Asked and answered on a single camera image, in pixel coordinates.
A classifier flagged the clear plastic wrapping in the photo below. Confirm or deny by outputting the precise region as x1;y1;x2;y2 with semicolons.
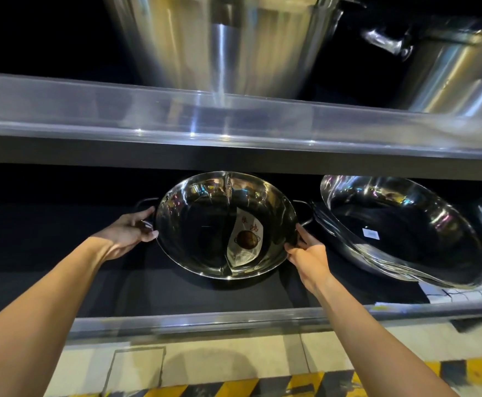
422;196;482;305

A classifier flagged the black metal shelving unit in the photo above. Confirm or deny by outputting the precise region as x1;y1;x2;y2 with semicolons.
0;0;482;344

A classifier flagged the stack of steel pots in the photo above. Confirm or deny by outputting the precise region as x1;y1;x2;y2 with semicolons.
100;0;367;100

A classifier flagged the stack of steel woks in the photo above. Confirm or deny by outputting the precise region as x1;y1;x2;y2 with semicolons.
311;174;482;291

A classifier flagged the person's right forearm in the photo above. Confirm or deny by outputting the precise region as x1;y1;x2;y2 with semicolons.
311;275;461;397

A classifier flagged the person's left hand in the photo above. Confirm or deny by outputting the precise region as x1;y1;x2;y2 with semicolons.
92;206;160;261

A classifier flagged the person's left forearm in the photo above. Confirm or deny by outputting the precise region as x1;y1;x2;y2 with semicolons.
0;237;109;397

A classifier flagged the right steel mixing bowl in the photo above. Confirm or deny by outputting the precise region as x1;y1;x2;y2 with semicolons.
361;16;482;120

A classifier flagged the yellow black hazard tape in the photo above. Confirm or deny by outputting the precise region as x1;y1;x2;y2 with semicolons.
65;356;482;397

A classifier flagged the small divided steel hotpot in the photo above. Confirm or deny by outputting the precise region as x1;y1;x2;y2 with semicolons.
135;170;314;281

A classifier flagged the person's right hand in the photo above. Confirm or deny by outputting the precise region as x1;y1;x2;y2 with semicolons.
283;223;335;298

